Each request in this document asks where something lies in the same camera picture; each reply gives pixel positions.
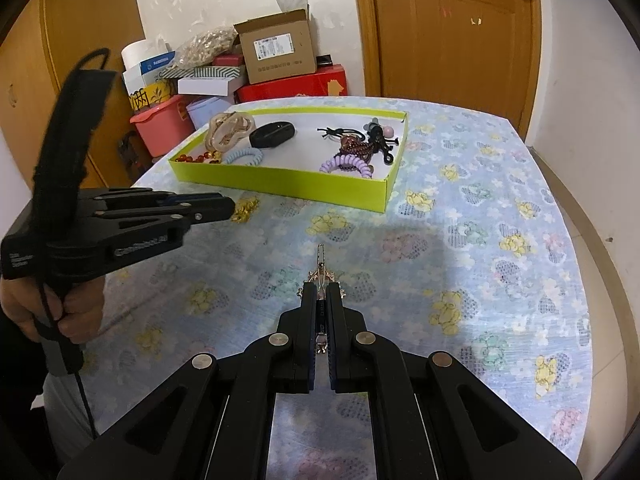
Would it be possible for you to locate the pink plastic storage bin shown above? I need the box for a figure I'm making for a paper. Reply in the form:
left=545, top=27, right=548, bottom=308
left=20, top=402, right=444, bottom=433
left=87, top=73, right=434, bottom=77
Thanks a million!
left=130, top=96, right=195, bottom=157

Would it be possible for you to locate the blue spiral hair tie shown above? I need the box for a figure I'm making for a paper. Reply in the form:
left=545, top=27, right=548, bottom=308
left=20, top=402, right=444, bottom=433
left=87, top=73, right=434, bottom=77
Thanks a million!
left=221, top=146, right=264, bottom=167

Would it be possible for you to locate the white flat box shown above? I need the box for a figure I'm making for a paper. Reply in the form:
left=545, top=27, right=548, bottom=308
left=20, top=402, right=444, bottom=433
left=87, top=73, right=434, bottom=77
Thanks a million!
left=177, top=75, right=246, bottom=98

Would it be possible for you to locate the purple spiral hair tie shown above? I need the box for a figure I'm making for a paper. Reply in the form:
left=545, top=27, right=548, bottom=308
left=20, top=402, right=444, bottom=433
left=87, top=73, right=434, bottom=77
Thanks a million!
left=318, top=154, right=376, bottom=180

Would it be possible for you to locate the gold bead bracelet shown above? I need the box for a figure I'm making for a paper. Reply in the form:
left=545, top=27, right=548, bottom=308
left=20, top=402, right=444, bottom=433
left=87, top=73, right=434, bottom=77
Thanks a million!
left=229, top=195, right=262, bottom=224

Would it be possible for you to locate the dark beaded bracelet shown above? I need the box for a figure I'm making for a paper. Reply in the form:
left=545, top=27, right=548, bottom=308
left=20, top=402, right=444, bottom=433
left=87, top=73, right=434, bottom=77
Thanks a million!
left=334, top=131, right=381, bottom=164

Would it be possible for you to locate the white blue carton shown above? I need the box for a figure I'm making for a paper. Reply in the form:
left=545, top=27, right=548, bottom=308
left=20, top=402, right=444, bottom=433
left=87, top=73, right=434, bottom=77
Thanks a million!
left=120, top=39, right=175, bottom=96

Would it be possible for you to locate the black elastic hair tie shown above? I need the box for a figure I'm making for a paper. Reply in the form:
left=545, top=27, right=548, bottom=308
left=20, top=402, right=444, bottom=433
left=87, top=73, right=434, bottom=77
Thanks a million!
left=316, top=126, right=367, bottom=143

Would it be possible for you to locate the brown wooden door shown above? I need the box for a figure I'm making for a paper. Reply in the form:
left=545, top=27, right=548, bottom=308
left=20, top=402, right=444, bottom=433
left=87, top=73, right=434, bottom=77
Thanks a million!
left=356, top=0, right=541, bottom=136

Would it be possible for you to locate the person left hand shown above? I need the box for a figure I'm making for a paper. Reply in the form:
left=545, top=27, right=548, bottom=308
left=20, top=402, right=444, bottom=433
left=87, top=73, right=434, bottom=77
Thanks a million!
left=1, top=276, right=105, bottom=344

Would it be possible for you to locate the red gift box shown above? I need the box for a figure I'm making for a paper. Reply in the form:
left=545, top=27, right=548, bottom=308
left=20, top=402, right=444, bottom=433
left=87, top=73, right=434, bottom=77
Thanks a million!
left=236, top=64, right=348, bottom=103

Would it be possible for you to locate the red bead bracelet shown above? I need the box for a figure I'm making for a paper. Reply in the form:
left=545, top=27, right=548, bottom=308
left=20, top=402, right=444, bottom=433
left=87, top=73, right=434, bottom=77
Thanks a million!
left=173, top=149, right=224, bottom=165

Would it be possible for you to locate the black bow hair clip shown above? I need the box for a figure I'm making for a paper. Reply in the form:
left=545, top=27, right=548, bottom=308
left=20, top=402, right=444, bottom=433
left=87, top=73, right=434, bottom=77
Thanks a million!
left=364, top=117, right=400, bottom=166

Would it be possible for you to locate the yellow patterned box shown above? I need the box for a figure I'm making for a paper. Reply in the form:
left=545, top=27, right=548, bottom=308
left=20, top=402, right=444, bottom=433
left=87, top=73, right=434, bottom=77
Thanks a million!
left=129, top=79, right=177, bottom=114

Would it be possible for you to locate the open cardboard box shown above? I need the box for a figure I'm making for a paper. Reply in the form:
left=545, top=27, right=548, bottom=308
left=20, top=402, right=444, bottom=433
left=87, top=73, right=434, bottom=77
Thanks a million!
left=234, top=9, right=317, bottom=84

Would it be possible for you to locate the bag of wooden beads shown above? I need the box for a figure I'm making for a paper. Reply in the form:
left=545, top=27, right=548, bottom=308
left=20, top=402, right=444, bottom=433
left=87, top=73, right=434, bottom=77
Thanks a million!
left=172, top=26, right=238, bottom=70

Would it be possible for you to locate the lime green shallow box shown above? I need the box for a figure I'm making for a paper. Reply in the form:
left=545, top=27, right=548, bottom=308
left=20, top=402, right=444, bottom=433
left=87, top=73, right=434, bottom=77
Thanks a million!
left=169, top=106, right=409, bottom=212

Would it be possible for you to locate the blue floral tablecloth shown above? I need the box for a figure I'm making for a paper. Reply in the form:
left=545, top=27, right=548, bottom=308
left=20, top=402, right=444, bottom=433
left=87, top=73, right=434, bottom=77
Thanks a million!
left=82, top=98, right=592, bottom=468

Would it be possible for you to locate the black smart wristband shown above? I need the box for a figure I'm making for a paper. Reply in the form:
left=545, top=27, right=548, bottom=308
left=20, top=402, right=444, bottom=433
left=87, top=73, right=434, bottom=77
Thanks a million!
left=248, top=122, right=296, bottom=150

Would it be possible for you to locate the light blue fabric bin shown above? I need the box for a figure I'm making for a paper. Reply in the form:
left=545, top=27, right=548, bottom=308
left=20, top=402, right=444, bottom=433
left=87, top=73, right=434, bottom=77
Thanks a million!
left=186, top=96, right=234, bottom=129

